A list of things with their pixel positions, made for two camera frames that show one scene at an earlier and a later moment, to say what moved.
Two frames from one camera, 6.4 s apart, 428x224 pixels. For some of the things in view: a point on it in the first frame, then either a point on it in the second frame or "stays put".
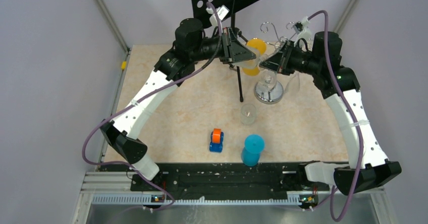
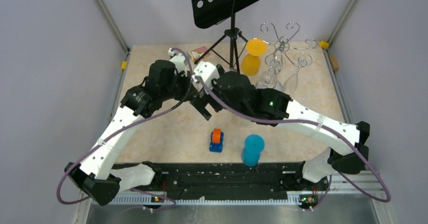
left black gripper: x=232 y=50 → x=186 y=81
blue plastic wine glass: x=254 y=146 stays put
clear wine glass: x=267 y=79 stays put
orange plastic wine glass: x=258 y=47 stays put
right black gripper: x=279 y=61 → x=204 y=99
